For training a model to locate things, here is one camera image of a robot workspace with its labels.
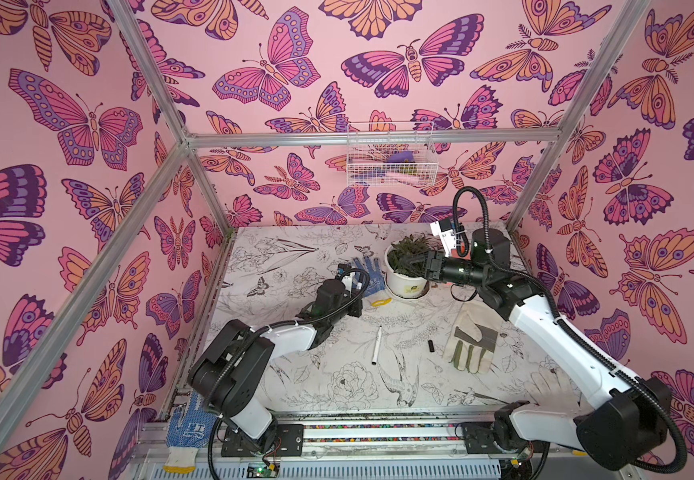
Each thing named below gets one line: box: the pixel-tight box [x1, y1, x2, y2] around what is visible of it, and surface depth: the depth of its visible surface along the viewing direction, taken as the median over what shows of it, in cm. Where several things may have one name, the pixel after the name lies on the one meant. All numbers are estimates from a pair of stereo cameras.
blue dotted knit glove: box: [353, 256, 385, 297], surface depth 105 cm
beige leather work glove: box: [443, 302, 504, 374], surface depth 91 cm
